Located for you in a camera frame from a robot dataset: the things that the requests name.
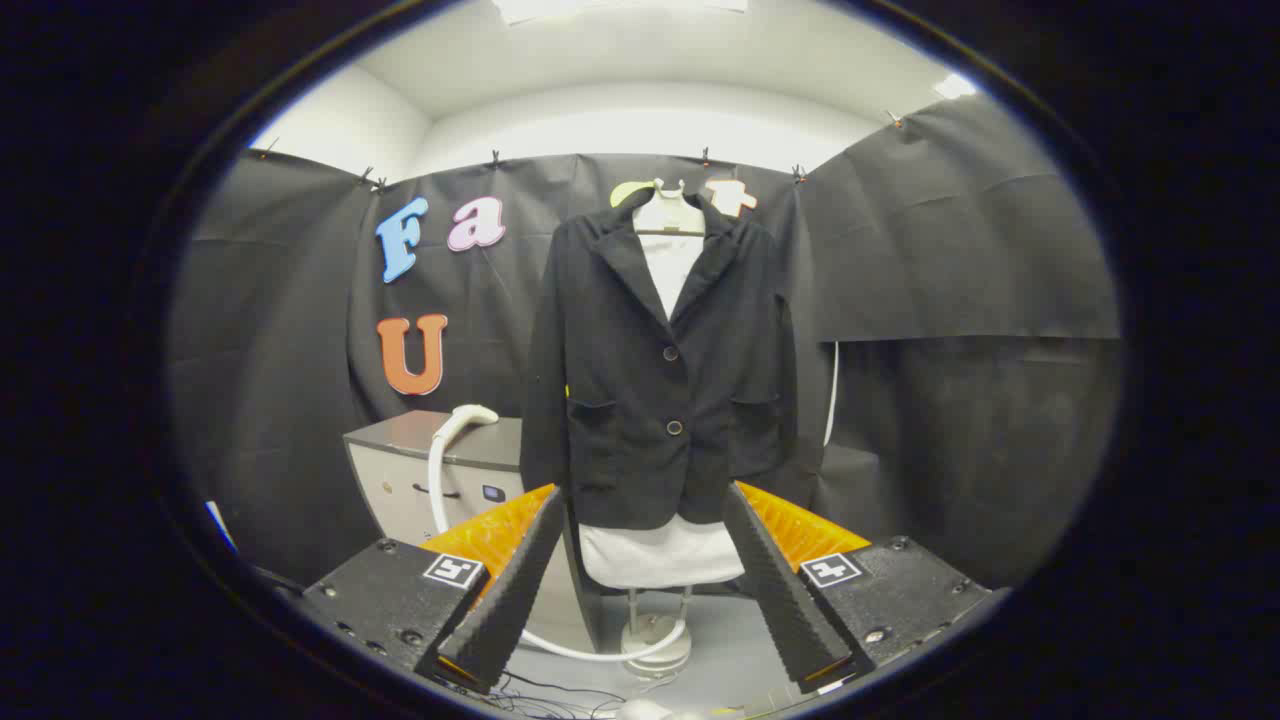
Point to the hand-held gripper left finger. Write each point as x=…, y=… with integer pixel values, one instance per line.
x=515, y=600

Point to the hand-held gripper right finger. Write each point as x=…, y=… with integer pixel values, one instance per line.
x=785, y=600

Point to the white shirt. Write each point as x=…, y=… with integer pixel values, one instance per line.
x=660, y=555

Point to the black blazer jacket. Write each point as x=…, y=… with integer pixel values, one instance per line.
x=620, y=400

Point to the round hanger stand base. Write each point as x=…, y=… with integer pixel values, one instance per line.
x=655, y=650

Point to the grey cabinet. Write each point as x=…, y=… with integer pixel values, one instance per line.
x=400, y=480

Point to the black backdrop cloth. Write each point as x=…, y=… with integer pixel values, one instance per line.
x=950, y=250

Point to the white plastic hanger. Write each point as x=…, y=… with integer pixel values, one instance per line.
x=668, y=215

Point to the ceiling light panel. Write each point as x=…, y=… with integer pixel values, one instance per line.
x=955, y=85
x=530, y=8

